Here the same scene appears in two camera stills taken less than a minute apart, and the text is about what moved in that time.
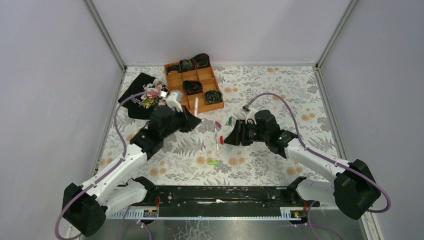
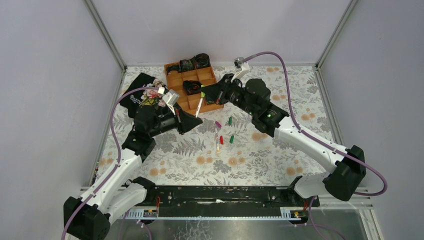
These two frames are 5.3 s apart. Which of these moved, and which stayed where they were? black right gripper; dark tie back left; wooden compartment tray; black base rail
Moved: black right gripper
Stayed: dark tie back left; wooden compartment tray; black base rail
